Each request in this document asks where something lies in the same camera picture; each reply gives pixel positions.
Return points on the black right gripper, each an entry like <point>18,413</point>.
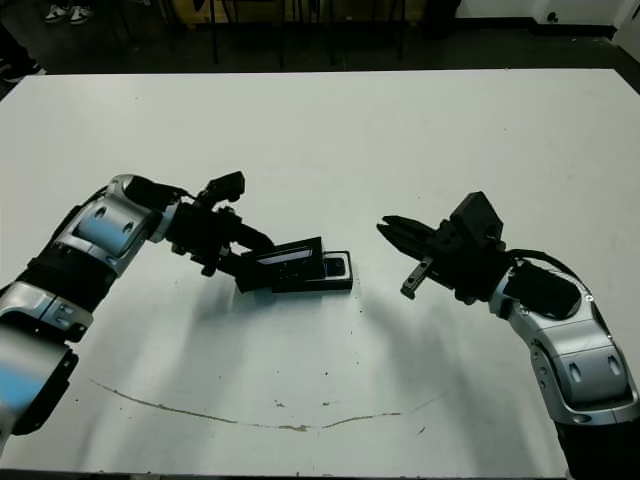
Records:
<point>475,270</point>

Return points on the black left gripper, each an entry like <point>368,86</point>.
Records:
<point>205,230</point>

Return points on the black box lid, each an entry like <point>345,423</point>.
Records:
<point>280,272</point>

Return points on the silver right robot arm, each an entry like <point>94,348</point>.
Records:
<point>580,350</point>

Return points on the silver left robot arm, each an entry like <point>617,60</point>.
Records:
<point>90,235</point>

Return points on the black metal-legged chair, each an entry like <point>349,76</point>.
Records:
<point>215,40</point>
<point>401,40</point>

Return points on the black waste bin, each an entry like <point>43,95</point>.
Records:
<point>442,7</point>

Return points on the black sneaker white sole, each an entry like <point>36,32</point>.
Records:
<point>22,72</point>

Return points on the dark trouser leg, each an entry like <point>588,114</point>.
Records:
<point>12,45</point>

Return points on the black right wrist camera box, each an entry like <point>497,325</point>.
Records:
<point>475,215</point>

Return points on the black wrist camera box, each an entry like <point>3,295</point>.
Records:
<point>227,185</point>
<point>475,215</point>

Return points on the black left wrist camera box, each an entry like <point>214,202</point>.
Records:
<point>227,185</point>

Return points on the black round wall fitting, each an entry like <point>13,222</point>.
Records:
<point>552,17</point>

